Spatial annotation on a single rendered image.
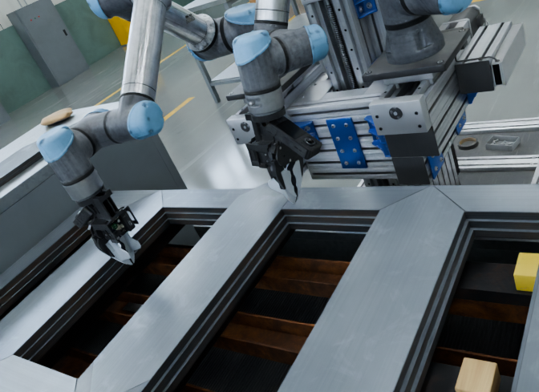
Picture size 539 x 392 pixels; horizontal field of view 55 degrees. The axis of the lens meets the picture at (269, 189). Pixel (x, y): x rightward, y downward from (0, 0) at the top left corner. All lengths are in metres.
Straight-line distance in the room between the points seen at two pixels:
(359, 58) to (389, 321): 0.90
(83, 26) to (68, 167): 10.76
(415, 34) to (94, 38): 10.82
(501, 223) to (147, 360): 0.73
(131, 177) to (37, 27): 8.99
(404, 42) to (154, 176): 1.20
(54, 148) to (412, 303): 0.75
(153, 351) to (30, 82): 10.12
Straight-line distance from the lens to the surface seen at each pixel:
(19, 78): 10.97
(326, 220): 1.23
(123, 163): 2.07
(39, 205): 1.89
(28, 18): 10.93
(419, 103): 1.29
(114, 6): 1.39
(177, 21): 1.54
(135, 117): 1.10
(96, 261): 1.51
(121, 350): 1.15
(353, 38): 1.57
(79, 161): 1.15
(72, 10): 11.83
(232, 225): 1.31
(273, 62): 1.01
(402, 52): 1.39
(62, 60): 11.08
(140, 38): 1.21
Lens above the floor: 1.51
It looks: 28 degrees down
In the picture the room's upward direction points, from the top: 24 degrees counter-clockwise
